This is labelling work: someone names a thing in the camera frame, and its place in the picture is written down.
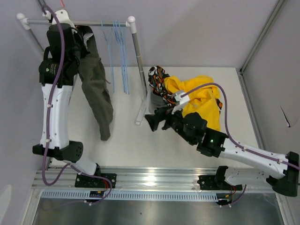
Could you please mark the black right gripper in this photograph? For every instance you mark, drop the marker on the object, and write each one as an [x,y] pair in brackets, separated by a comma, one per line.
[163,114]

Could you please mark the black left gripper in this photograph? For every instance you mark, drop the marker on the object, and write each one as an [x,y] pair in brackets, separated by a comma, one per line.
[84,50]

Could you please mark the blue hanger of yellow shorts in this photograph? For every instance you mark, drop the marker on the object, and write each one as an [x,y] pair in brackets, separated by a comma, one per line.
[109,38]

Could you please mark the olive green shorts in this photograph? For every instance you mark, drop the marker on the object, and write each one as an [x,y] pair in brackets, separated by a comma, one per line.
[94,84]

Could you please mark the blue hanger of patterned shorts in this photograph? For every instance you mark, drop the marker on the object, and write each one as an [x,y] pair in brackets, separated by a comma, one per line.
[117,37]

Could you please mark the blue hanger of grey shorts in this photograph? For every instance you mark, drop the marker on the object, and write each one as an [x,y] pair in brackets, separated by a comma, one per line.
[123,55]

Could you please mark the orange black patterned shorts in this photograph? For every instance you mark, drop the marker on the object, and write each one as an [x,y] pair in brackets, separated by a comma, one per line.
[156,77]

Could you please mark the yellow shorts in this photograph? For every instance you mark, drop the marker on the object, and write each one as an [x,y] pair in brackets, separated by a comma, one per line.
[205,101]

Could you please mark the grey shorts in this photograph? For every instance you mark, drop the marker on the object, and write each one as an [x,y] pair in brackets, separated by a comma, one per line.
[156,102]

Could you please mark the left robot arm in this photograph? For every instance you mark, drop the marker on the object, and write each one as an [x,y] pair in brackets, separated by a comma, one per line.
[57,74]

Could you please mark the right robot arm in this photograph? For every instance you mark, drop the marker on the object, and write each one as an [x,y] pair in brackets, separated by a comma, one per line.
[280,171]

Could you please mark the white plastic basket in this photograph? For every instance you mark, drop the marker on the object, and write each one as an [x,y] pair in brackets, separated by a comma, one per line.
[148,102]

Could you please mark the metal clothes rack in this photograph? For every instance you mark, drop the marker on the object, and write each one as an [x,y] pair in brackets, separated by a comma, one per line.
[130,23]

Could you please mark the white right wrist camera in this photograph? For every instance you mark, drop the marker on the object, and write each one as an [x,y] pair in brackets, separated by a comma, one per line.
[182,99]

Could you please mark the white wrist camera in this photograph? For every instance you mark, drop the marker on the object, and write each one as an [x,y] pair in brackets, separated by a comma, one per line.
[182,99]
[58,18]

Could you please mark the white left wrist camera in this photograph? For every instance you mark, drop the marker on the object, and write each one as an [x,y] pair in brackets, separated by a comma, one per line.
[58,18]

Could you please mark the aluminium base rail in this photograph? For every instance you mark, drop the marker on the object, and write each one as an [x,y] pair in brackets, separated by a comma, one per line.
[161,179]

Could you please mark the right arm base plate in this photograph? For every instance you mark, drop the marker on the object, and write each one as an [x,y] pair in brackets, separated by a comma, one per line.
[211,182]

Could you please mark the white slotted cable duct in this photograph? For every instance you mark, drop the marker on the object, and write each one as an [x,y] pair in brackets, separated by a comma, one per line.
[132,195]

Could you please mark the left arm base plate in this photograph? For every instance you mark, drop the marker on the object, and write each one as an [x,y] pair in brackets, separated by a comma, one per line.
[83,181]

